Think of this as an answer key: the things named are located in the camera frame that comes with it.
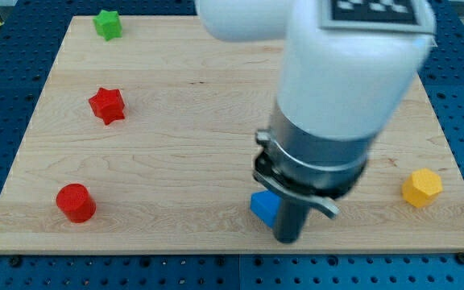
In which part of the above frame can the fiducial marker tag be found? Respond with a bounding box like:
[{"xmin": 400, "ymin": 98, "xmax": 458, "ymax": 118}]
[{"xmin": 318, "ymin": 0, "xmax": 437, "ymax": 35}]

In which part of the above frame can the yellow hexagon block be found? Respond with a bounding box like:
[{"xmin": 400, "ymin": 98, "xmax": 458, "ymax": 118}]
[{"xmin": 401, "ymin": 168, "xmax": 443, "ymax": 208}]

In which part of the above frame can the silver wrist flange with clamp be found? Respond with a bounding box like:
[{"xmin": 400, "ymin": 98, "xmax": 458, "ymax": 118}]
[{"xmin": 254, "ymin": 104, "xmax": 375, "ymax": 219}]

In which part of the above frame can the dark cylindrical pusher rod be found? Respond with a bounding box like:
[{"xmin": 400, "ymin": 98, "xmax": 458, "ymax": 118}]
[{"xmin": 272, "ymin": 199, "xmax": 309, "ymax": 243}]

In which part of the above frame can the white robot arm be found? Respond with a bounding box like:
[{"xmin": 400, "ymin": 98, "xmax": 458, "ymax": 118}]
[{"xmin": 195, "ymin": 0, "xmax": 437, "ymax": 243}]

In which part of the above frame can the red star block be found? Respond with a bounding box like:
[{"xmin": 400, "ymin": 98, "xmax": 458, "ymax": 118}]
[{"xmin": 88, "ymin": 88, "xmax": 125, "ymax": 126}]

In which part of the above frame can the wooden board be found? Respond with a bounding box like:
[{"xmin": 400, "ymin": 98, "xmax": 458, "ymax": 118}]
[{"xmin": 0, "ymin": 16, "xmax": 464, "ymax": 255}]

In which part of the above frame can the blue triangle block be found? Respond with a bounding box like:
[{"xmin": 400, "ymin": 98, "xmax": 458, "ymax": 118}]
[{"xmin": 250, "ymin": 191, "xmax": 281, "ymax": 228}]

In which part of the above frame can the green star block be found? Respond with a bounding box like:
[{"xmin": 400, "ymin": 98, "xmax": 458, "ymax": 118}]
[{"xmin": 93, "ymin": 10, "xmax": 122, "ymax": 41}]

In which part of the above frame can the red cylinder block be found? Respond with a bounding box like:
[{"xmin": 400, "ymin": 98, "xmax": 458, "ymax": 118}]
[{"xmin": 56, "ymin": 183, "xmax": 97, "ymax": 223}]

